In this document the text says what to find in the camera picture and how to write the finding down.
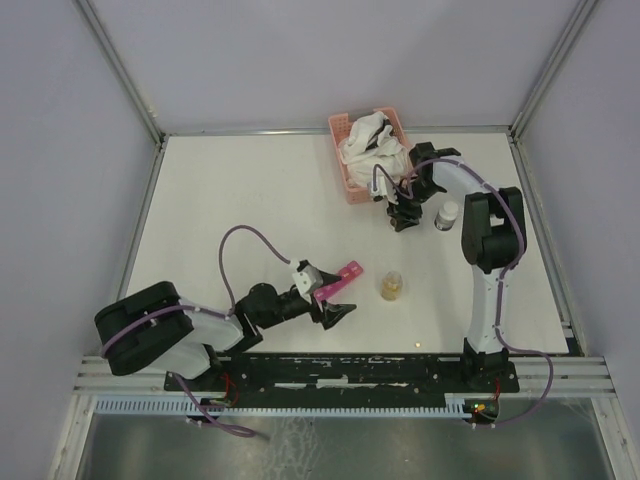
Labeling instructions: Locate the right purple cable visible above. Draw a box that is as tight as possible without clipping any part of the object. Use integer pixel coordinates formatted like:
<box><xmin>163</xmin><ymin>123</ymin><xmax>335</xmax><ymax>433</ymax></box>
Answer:
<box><xmin>372</xmin><ymin>158</ymin><xmax>554</xmax><ymax>429</ymax></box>

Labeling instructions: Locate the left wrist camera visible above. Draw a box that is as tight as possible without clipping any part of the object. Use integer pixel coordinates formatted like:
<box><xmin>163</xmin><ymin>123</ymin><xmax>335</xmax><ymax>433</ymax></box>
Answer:
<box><xmin>289</xmin><ymin>259</ymin><xmax>323</xmax><ymax>295</ymax></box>

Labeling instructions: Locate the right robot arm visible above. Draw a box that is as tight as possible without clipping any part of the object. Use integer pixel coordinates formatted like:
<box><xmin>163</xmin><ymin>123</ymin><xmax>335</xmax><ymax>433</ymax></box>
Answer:
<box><xmin>371</xmin><ymin>142</ymin><xmax>527</xmax><ymax>391</ymax></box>

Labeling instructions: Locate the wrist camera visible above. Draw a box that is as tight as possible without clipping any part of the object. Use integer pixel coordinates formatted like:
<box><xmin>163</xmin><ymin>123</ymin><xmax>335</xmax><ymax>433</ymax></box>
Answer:
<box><xmin>289</xmin><ymin>259</ymin><xmax>323</xmax><ymax>295</ymax></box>
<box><xmin>367</xmin><ymin>174</ymin><xmax>399</xmax><ymax>204</ymax></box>

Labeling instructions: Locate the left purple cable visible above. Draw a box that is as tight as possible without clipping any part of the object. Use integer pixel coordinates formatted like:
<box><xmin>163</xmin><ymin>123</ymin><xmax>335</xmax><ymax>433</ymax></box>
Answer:
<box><xmin>99</xmin><ymin>225</ymin><xmax>301</xmax><ymax>439</ymax></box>

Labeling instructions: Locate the pink plastic basket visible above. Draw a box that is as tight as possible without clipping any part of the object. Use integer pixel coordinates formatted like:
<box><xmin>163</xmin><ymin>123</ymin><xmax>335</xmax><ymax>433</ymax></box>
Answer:
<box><xmin>328</xmin><ymin>107</ymin><xmax>410</xmax><ymax>205</ymax></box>

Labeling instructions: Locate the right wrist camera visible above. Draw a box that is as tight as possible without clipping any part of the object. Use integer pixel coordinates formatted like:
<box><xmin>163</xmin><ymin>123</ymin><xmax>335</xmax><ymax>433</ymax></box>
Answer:
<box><xmin>367</xmin><ymin>174</ymin><xmax>399</xmax><ymax>204</ymax></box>

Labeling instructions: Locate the white cloth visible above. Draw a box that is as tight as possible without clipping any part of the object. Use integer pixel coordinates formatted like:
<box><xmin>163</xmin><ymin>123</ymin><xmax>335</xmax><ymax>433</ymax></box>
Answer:
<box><xmin>338</xmin><ymin>111</ymin><xmax>408</xmax><ymax>188</ymax></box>

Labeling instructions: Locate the pink pill organizer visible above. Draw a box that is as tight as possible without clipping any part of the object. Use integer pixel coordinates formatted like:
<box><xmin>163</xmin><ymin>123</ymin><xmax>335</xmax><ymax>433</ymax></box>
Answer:
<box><xmin>314</xmin><ymin>261</ymin><xmax>364</xmax><ymax>302</ymax></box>

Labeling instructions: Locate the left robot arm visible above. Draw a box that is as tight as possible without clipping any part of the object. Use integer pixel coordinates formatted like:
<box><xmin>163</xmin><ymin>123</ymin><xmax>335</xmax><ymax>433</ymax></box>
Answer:
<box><xmin>94</xmin><ymin>264</ymin><xmax>356</xmax><ymax>390</ymax></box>

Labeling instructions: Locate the glass pill bottle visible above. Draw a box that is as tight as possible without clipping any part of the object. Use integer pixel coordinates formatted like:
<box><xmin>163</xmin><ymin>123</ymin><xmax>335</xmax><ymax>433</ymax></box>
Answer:
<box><xmin>380</xmin><ymin>271</ymin><xmax>403</xmax><ymax>301</ymax></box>

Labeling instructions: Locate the white cable duct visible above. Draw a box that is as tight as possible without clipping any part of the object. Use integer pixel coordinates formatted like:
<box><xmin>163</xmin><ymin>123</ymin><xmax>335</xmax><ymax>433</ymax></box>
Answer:
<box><xmin>94</xmin><ymin>393</ymin><xmax>471</xmax><ymax>419</ymax></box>

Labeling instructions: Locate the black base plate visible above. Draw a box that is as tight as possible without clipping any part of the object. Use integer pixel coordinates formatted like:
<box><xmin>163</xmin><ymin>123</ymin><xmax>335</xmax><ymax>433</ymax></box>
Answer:
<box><xmin>185</xmin><ymin>353</ymin><xmax>520</xmax><ymax>407</ymax></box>

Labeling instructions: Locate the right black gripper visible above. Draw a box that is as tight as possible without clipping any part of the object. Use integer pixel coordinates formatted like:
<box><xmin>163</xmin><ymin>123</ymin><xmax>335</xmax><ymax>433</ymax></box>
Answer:
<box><xmin>384</xmin><ymin>179</ymin><xmax>440</xmax><ymax>232</ymax></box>

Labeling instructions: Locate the purple cable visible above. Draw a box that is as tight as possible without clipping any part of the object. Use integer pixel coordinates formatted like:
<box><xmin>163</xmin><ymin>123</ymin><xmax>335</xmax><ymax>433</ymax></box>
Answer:
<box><xmin>372</xmin><ymin>158</ymin><xmax>554</xmax><ymax>429</ymax></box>
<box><xmin>99</xmin><ymin>225</ymin><xmax>301</xmax><ymax>439</ymax></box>

